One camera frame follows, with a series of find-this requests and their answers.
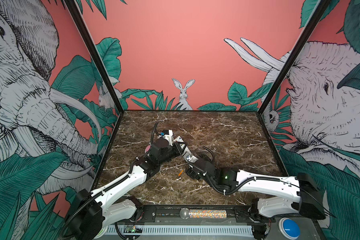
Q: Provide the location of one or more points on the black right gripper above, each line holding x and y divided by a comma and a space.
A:
191, 172

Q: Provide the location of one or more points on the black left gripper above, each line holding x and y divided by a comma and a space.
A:
177, 150

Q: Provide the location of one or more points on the white remote control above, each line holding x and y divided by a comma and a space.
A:
186, 154

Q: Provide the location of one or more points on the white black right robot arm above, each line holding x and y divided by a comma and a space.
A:
287, 195

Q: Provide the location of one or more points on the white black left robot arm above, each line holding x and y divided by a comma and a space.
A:
93, 212

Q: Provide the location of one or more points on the pink white round container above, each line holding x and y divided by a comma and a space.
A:
147, 149

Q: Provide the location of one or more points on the glitter tube with ball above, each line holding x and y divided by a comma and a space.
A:
186, 213

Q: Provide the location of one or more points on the small green circuit board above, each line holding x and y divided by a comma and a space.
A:
133, 229

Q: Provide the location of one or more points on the blue push button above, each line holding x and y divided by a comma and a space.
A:
289, 229

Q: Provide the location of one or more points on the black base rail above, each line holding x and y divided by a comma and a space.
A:
237, 213

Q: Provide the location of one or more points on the white slotted cable duct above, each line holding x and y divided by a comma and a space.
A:
155, 230

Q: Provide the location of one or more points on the black left frame post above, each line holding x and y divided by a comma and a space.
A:
88, 40

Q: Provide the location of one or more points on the black frame post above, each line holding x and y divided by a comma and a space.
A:
88, 40
313, 20

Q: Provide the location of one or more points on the black right frame post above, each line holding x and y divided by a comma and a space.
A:
313, 20

